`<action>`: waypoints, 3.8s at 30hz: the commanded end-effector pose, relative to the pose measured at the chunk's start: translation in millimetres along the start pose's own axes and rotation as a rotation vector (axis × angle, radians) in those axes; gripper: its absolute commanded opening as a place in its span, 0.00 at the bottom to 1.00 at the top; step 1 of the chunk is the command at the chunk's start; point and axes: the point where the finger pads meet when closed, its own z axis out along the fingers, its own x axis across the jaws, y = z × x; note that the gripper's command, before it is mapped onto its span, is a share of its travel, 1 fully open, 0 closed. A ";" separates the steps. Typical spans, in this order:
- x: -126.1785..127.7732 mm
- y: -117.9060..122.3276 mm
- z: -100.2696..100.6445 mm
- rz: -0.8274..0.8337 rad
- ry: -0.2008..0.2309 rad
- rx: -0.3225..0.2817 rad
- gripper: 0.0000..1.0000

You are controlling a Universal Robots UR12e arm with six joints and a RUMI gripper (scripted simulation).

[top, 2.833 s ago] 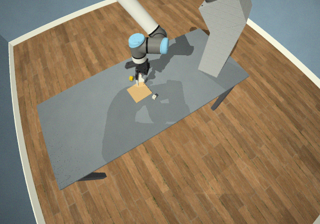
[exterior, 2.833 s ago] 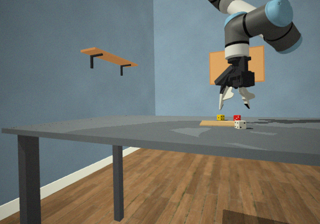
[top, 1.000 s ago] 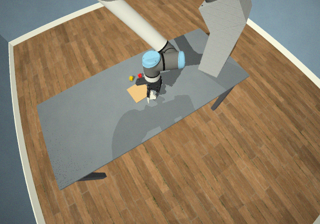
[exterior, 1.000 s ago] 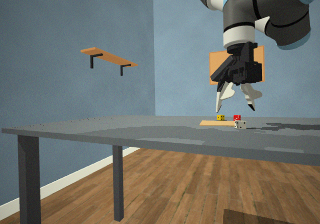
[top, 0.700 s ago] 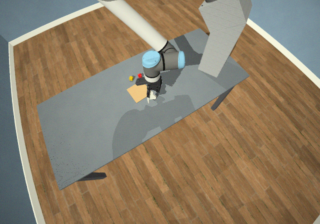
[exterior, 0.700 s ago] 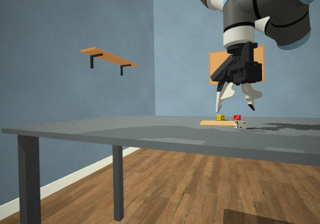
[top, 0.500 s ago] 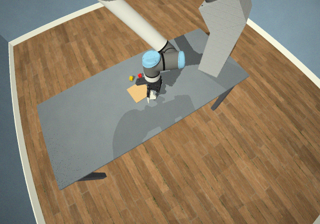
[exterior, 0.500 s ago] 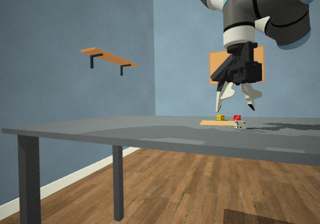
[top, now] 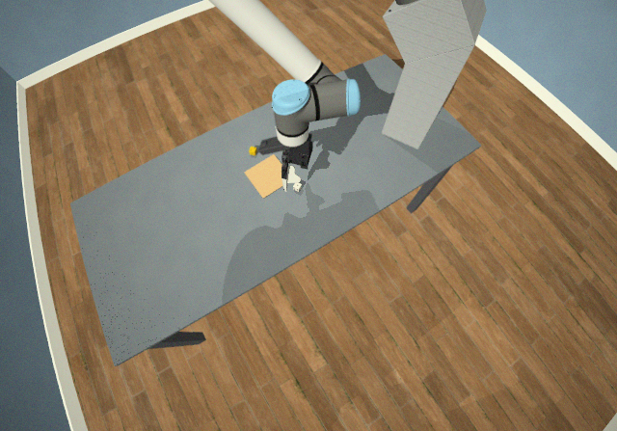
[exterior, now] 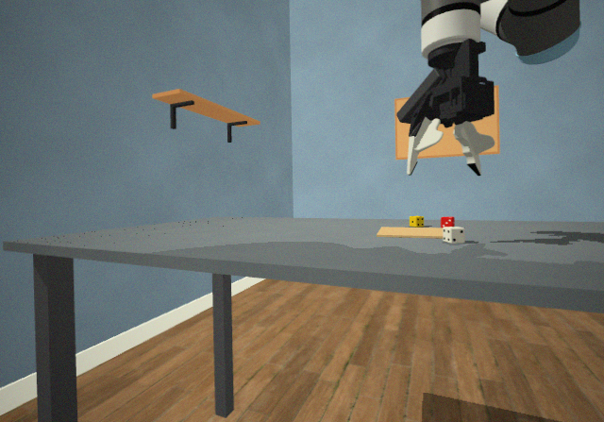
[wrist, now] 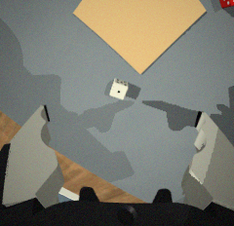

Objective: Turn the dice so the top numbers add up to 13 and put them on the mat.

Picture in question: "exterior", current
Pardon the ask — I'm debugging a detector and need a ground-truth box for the yellow die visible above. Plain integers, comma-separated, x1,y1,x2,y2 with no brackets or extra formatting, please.
410,216,424,228

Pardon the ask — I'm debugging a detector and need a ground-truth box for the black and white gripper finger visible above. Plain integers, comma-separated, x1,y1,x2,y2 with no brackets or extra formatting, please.
453,121,495,176
407,99,444,176

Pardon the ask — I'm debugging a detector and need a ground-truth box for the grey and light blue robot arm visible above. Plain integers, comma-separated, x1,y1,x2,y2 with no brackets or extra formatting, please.
396,0,581,124

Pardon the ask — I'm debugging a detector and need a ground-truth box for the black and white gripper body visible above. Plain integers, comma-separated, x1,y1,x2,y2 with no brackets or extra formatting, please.
422,39,495,128

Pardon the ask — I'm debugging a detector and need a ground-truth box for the tan flat mat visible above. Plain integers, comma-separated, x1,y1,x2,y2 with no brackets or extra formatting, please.
377,227,443,239

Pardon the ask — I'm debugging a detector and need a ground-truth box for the red die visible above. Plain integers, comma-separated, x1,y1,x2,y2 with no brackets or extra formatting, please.
441,217,454,228

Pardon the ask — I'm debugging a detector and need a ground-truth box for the white die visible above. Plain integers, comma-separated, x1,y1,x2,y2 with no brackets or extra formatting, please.
443,227,465,244

